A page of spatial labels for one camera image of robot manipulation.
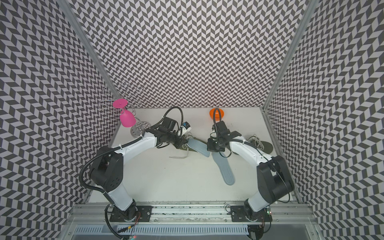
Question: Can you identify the pink plastic wine glass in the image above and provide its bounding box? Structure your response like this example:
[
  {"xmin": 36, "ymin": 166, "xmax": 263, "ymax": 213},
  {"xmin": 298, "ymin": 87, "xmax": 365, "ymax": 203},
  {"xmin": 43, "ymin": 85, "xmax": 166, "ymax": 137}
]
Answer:
[{"xmin": 113, "ymin": 99, "xmax": 137, "ymax": 128}]

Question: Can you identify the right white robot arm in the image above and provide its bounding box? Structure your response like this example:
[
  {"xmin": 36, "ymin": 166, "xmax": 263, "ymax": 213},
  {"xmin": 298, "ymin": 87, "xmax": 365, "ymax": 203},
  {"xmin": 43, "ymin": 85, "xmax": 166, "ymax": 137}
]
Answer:
[{"xmin": 207, "ymin": 121, "xmax": 295, "ymax": 222}]

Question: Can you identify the grey-blue insole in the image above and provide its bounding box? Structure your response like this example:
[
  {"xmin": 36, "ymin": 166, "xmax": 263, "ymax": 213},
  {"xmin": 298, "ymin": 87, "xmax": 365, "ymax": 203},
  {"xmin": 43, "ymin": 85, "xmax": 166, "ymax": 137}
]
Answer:
[
  {"xmin": 187, "ymin": 138, "xmax": 210, "ymax": 158},
  {"xmin": 212, "ymin": 152, "xmax": 235, "ymax": 186}
]

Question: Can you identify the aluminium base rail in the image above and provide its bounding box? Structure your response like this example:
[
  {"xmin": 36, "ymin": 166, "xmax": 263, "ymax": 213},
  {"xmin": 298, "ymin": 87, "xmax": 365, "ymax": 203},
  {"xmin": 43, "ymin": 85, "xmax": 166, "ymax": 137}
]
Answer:
[{"xmin": 59, "ymin": 202, "xmax": 323, "ymax": 240}]

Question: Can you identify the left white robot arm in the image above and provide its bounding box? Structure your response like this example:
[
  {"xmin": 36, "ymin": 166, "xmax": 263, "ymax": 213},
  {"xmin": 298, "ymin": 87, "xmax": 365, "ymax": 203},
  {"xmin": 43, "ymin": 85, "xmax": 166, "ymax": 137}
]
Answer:
[{"xmin": 79, "ymin": 117, "xmax": 191, "ymax": 222}]

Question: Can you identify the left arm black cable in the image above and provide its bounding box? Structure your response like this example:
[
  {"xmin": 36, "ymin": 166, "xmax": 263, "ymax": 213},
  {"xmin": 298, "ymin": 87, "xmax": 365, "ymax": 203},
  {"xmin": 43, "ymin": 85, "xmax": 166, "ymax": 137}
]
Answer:
[{"xmin": 78, "ymin": 136, "xmax": 143, "ymax": 194}]

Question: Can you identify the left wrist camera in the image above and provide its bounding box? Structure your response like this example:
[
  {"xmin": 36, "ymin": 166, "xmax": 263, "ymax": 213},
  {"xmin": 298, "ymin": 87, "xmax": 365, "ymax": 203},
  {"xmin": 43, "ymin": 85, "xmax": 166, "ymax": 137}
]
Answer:
[{"xmin": 180, "ymin": 122, "xmax": 192, "ymax": 137}]

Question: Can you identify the silver wire glass rack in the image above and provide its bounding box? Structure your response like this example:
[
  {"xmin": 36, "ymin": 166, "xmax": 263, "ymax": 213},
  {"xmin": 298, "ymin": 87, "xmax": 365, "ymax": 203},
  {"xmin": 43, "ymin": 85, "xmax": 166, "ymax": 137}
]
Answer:
[{"xmin": 98, "ymin": 86, "xmax": 151, "ymax": 138}]

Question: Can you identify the orange bowl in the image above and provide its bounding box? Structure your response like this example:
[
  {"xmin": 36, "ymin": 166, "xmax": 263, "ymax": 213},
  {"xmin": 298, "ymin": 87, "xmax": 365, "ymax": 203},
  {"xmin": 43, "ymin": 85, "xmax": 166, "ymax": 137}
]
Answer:
[{"xmin": 209, "ymin": 109, "xmax": 225, "ymax": 122}]

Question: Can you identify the olive green sandal with laces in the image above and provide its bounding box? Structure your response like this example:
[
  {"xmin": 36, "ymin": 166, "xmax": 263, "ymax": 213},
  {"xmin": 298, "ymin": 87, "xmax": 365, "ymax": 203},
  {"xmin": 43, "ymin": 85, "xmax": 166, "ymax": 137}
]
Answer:
[{"xmin": 170, "ymin": 144, "xmax": 197, "ymax": 160}]

